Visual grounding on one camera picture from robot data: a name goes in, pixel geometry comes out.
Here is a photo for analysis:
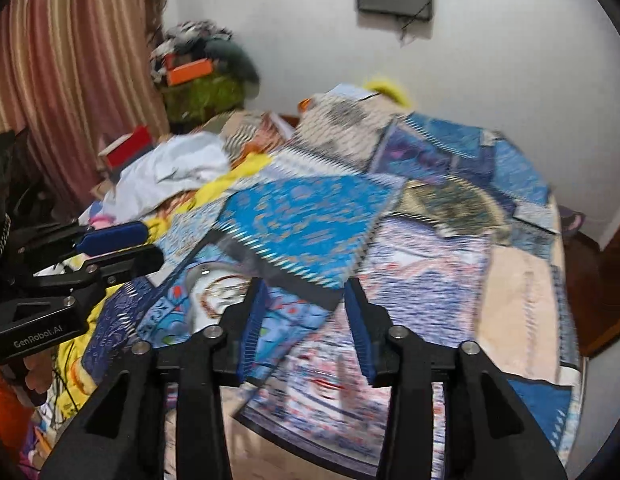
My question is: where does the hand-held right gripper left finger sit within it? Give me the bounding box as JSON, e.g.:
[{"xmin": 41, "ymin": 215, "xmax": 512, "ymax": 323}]
[{"xmin": 40, "ymin": 277, "xmax": 271, "ymax": 480}]

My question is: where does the person's left hand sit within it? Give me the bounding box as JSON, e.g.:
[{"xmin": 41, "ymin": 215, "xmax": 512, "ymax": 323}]
[{"xmin": 19, "ymin": 349, "xmax": 58, "ymax": 393}]

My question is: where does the white crumpled cloth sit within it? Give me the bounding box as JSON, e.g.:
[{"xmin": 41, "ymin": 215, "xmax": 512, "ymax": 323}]
[{"xmin": 101, "ymin": 132, "xmax": 231, "ymax": 223}]

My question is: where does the patchwork printed blanket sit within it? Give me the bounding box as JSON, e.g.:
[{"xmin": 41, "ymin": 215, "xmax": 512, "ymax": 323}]
[{"xmin": 80, "ymin": 84, "xmax": 586, "ymax": 480}]

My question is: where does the black monitor cable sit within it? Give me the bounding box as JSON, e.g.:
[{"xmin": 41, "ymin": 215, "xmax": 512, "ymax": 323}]
[{"xmin": 396, "ymin": 7, "xmax": 431, "ymax": 46}]

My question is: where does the red string bracelet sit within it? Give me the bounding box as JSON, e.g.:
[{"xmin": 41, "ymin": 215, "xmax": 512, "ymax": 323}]
[{"xmin": 201, "ymin": 276, "xmax": 251, "ymax": 322}]

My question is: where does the striped patterned cloth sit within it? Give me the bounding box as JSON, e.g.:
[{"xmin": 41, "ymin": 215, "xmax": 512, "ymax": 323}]
[{"xmin": 221, "ymin": 110, "xmax": 297, "ymax": 162}]

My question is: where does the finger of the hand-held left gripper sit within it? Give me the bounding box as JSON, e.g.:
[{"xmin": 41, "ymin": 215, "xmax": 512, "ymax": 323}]
[
  {"xmin": 9, "ymin": 221, "xmax": 152, "ymax": 261},
  {"xmin": 32, "ymin": 244, "xmax": 165, "ymax": 288}
]

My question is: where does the pile of clothes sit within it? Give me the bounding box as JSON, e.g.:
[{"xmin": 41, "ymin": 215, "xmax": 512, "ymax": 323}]
[{"xmin": 149, "ymin": 19, "xmax": 261, "ymax": 96}]

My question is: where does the dark purple cloth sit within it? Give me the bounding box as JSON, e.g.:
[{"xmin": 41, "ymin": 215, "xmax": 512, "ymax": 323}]
[{"xmin": 558, "ymin": 204, "xmax": 586, "ymax": 233}]

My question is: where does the yellow cloth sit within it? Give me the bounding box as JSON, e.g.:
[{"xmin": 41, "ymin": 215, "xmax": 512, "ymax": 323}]
[{"xmin": 142, "ymin": 152, "xmax": 273, "ymax": 233}]

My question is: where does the red and white box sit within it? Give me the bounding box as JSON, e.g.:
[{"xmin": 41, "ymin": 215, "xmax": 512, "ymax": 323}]
[{"xmin": 98, "ymin": 125, "xmax": 157, "ymax": 172}]

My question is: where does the orange cloth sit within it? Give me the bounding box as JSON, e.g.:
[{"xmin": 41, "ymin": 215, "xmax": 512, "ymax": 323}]
[{"xmin": 0, "ymin": 364, "xmax": 37, "ymax": 443}]

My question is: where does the striped brown curtain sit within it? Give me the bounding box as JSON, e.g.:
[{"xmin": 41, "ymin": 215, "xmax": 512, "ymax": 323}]
[{"xmin": 0, "ymin": 0, "xmax": 177, "ymax": 206}]

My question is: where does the yellow fluffy object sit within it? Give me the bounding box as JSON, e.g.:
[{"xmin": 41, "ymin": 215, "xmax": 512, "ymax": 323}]
[{"xmin": 364, "ymin": 75, "xmax": 417, "ymax": 107}]

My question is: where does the cartoon printed sheet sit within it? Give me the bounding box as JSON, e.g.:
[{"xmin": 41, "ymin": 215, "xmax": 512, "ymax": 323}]
[{"xmin": 17, "ymin": 385, "xmax": 91, "ymax": 476}]

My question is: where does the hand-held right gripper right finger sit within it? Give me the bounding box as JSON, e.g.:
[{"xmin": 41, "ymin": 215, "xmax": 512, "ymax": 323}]
[{"xmin": 342, "ymin": 277, "xmax": 570, "ymax": 480}]

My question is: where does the orange box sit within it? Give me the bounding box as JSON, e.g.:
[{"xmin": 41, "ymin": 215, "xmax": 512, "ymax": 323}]
[{"xmin": 166, "ymin": 58, "xmax": 214, "ymax": 86}]

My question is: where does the green patterned cloth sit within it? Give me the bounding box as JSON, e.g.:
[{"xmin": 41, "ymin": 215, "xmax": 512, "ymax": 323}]
[{"xmin": 161, "ymin": 74, "xmax": 247, "ymax": 128}]

